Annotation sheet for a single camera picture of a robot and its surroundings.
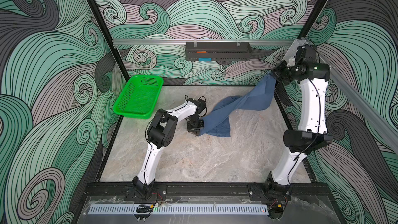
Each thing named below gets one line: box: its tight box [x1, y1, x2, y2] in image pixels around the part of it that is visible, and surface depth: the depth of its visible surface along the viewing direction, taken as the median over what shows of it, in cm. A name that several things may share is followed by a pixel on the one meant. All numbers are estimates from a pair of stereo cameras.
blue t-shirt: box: [199, 72, 277, 138], surface depth 97 cm
